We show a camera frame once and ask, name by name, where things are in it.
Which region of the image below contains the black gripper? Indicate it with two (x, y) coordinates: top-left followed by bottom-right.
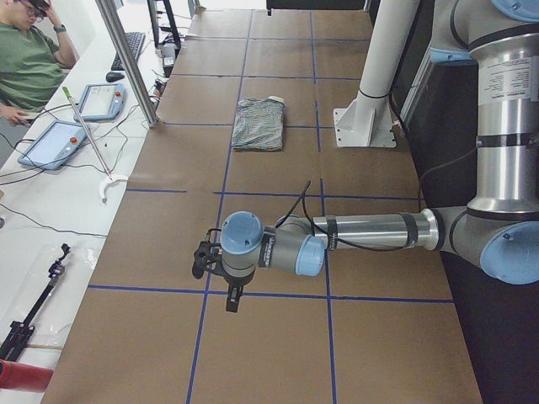
(224, 271), (254, 312)

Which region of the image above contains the striped polo shirt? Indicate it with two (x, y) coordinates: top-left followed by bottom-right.
(231, 96), (286, 152)

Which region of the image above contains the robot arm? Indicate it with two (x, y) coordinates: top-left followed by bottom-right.
(193, 1), (538, 312)

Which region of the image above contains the reacher grabber stick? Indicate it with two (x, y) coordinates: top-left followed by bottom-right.
(61, 86), (129, 204)

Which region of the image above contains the black tripod stick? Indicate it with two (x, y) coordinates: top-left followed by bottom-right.
(1, 243), (71, 362)

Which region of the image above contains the near teach pendant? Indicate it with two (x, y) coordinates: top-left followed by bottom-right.
(17, 120), (87, 170)

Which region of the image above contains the teach pendant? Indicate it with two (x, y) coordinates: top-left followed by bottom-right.
(17, 120), (87, 170)
(77, 82), (125, 122)

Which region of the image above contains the far teach pendant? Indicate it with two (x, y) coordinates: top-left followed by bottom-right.
(77, 82), (125, 122)

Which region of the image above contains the red cylinder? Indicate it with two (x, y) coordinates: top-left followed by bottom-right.
(0, 359), (54, 392)

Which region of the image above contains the black computer mouse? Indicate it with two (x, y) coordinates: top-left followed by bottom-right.
(105, 71), (125, 82)

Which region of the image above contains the black keyboard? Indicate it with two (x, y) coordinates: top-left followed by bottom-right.
(110, 31), (147, 72)

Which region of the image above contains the seated person green shirt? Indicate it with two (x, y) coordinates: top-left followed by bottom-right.
(1, 1), (77, 125)

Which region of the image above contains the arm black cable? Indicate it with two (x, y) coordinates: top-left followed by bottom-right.
(275, 149), (481, 252)

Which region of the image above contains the white mounting pedestal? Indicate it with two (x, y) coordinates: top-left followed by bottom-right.
(334, 0), (419, 148)

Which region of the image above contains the aluminium frame post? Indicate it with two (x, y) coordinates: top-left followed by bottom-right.
(95, 0), (158, 128)

